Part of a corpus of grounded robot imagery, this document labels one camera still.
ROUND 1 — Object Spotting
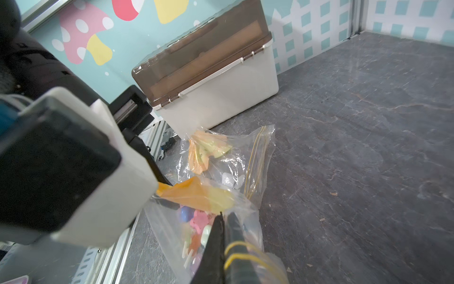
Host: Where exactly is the brown toolbox with white handle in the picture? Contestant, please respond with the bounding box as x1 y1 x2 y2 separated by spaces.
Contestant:
132 1 279 137

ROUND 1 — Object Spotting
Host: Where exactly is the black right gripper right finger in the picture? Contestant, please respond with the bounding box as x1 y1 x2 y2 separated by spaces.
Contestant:
224 213 261 284

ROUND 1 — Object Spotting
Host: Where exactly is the yellow duck ziploc bag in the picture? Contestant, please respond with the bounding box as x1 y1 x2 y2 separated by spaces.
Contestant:
144 177 288 284

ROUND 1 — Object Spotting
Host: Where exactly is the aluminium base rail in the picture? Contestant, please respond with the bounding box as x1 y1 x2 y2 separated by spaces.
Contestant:
71 118 169 284

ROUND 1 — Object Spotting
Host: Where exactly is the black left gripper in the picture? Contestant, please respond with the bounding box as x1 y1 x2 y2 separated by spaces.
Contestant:
108 85 170 185

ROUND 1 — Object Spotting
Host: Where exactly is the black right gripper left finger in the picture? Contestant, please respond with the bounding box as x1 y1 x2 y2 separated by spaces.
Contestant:
191 214 225 284

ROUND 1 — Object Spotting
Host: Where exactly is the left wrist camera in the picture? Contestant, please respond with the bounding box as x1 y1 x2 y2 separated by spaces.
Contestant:
1 87 158 248

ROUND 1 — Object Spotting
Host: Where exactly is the clear ziploc bag with candies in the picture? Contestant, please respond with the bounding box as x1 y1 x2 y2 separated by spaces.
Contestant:
175 124 275 208

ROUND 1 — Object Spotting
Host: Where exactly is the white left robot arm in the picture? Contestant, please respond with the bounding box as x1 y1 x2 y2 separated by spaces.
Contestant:
1 1 177 248

